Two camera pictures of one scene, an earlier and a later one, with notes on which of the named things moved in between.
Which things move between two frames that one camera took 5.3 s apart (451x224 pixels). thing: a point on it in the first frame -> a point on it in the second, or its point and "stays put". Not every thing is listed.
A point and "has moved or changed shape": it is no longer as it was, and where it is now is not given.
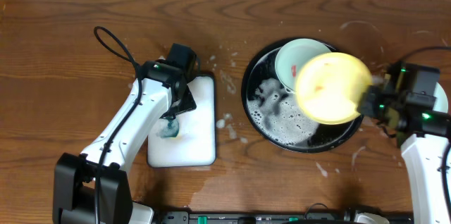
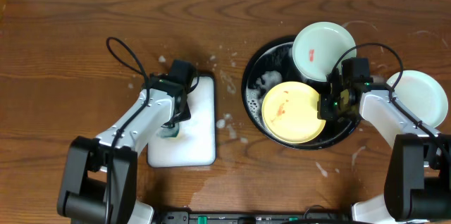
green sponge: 168,129 stays put
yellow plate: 328,86 has moved or changed shape
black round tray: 273,110 stays put
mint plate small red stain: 292,57 -> 318,46
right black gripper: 373,94 -> 323,111
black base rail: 388,217 stays put
